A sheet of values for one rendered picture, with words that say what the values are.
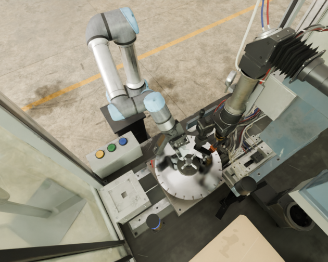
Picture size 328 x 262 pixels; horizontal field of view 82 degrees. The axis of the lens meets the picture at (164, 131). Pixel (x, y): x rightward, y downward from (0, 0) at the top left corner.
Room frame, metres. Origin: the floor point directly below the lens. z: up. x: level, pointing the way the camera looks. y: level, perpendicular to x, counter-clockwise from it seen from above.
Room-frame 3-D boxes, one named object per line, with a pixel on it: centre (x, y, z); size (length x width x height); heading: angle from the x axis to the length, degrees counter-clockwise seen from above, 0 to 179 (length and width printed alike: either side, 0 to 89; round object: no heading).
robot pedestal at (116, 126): (0.79, 0.29, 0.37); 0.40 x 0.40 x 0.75; 30
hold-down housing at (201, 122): (0.36, -0.16, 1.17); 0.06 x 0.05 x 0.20; 111
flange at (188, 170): (0.30, -0.11, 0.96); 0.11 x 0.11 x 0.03
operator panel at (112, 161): (0.43, 0.29, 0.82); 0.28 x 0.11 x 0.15; 120
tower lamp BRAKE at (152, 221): (0.05, 0.05, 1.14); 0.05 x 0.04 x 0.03; 30
